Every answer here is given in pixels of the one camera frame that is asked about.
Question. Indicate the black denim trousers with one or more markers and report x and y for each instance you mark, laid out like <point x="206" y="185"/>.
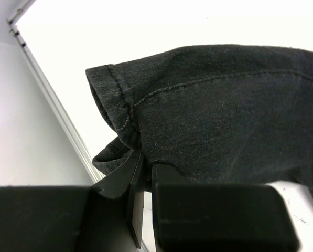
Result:
<point x="219" y="113"/>

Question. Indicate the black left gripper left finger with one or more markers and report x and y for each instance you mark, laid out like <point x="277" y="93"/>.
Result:
<point x="115" y="214"/>

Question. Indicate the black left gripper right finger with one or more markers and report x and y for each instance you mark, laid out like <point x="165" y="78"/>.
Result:
<point x="166" y="175"/>

